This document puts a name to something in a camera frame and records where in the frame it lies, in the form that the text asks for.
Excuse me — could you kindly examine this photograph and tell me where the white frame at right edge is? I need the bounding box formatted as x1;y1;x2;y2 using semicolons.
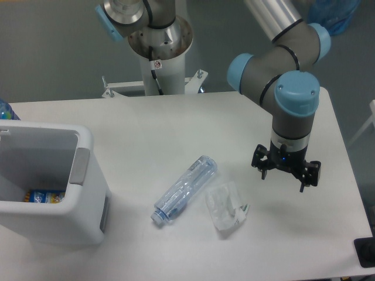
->
348;100;374;147

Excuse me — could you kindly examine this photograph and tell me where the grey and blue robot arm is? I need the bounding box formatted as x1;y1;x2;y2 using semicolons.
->
96;1;331;187

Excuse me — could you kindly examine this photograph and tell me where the clear crushed plastic bottle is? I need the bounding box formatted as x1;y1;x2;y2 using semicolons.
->
151;155;217;226

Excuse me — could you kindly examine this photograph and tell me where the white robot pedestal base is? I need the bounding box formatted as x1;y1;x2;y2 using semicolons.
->
101;15;209;99

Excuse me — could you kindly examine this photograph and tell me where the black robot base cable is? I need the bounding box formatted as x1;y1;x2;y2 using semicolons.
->
148;46;164;96

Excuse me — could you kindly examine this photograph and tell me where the colourful snack wrapper in bin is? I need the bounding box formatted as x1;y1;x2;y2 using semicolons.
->
24;190;65;204

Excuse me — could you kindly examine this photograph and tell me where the blue bottle at left edge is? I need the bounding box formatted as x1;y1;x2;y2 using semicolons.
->
0;99;20;120

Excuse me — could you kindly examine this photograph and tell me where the white plastic trash can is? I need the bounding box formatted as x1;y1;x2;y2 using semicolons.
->
1;120;111;245

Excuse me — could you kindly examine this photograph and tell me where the clear plastic wrapper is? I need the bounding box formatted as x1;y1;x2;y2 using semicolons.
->
205;181;249;231

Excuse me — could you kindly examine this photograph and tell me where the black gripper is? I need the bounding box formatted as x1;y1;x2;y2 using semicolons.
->
251;140;321;193

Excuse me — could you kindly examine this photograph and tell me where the black device at table corner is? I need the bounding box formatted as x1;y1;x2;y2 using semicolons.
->
354;237;374;268

